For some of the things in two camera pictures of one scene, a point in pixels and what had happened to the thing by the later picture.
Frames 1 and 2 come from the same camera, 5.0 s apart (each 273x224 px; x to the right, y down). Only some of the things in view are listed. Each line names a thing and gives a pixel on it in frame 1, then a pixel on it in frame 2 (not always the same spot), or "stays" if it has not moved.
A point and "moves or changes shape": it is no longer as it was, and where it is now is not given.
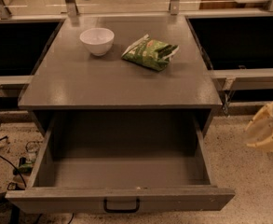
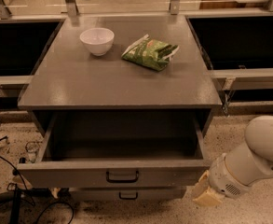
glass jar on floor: (32, 148) stays
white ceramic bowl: (97, 40) stays
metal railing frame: (240, 29) stays
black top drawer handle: (135, 210) to (122, 180)
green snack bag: (150, 53) stays
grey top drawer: (122, 162) moves or changes shape
